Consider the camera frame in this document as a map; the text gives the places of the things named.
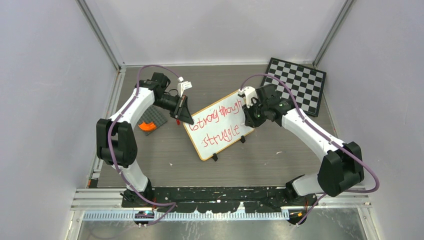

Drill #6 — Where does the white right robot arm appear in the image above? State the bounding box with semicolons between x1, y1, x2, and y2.
237;84;365;205

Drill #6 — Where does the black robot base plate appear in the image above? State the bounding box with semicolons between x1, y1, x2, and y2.
120;186;317;214

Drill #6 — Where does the white whiteboard orange frame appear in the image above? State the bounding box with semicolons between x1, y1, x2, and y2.
183;90;254;161

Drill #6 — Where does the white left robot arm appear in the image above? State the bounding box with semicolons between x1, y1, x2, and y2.
96;72;194;207

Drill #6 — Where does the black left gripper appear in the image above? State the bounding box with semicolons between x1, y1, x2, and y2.
153;94;194;125

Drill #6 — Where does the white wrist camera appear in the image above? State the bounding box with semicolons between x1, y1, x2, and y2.
176;76;192;98
237;86;259;109

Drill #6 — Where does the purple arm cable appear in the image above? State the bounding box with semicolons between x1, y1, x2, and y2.
106;64;185;227
239;73;381;227

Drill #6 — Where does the aluminium rail frame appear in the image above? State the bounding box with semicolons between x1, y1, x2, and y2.
71;186;372;222

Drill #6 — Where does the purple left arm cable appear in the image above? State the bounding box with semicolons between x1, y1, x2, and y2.
106;64;185;227

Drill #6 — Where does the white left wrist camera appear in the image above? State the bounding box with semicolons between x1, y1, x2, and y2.
176;76;192;98

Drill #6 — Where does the orange curved block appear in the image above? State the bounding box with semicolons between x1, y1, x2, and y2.
138;121;158;133

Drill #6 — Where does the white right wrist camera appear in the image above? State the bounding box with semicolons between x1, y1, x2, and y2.
237;86;259;109

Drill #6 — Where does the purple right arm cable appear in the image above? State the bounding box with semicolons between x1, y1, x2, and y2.
239;73;381;227

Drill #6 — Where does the grey studded building plate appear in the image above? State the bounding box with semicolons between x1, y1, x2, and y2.
137;105;168;136

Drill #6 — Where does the black white checkerboard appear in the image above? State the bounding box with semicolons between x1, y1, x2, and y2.
265;57;327;117

